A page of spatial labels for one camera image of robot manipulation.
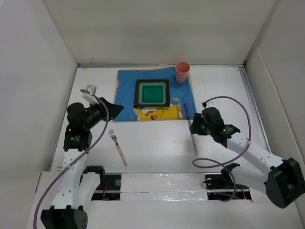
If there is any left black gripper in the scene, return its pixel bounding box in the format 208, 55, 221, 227
83, 97, 123, 130

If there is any green square plate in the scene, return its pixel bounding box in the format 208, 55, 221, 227
134, 79, 170, 107

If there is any pink plastic cup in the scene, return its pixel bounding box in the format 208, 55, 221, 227
175, 61, 190, 83

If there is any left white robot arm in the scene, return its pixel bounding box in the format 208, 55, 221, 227
40, 97, 124, 229

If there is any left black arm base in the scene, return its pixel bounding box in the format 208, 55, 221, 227
91, 173, 122, 201

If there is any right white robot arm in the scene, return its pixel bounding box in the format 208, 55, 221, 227
190, 107, 305, 208

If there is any blue Pikachu cloth placemat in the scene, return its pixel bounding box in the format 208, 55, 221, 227
115, 67, 196, 121

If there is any pink-handled knife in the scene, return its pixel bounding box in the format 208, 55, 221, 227
187, 117, 198, 157

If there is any pink-handled fork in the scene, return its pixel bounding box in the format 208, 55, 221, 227
109, 129, 128, 166

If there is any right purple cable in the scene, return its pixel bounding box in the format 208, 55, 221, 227
192, 96, 252, 202

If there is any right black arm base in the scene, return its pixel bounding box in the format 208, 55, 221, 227
201, 163, 252, 202

